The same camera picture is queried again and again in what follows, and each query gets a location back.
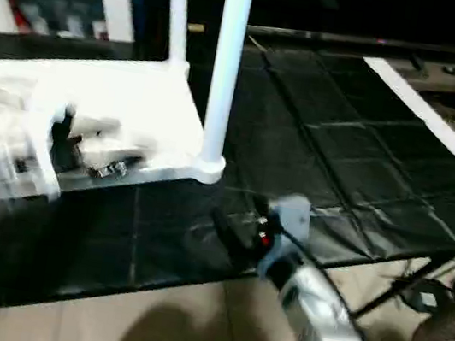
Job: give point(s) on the white plastic children's table top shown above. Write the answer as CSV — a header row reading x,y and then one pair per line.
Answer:
x,y
117,101

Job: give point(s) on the white plastic table leg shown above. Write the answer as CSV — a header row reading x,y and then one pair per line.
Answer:
x,y
177,7
226,58

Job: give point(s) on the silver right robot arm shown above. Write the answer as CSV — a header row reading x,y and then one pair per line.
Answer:
x,y
323,333

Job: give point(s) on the black work mat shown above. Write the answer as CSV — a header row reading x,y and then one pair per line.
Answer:
x,y
343,154

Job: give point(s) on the red bottle in cabinet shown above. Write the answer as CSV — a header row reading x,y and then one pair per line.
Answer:
x,y
22,15

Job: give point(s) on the small beige tag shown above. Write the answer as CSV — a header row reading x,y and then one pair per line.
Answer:
x,y
195,28

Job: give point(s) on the black floor device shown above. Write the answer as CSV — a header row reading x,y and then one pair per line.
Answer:
x,y
419,298

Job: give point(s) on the white flat board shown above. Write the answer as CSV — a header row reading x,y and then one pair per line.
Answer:
x,y
435,117

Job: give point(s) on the black metal bar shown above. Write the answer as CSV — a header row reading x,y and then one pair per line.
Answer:
x,y
360,44

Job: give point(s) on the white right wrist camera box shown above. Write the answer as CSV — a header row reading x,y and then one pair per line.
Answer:
x,y
290,215

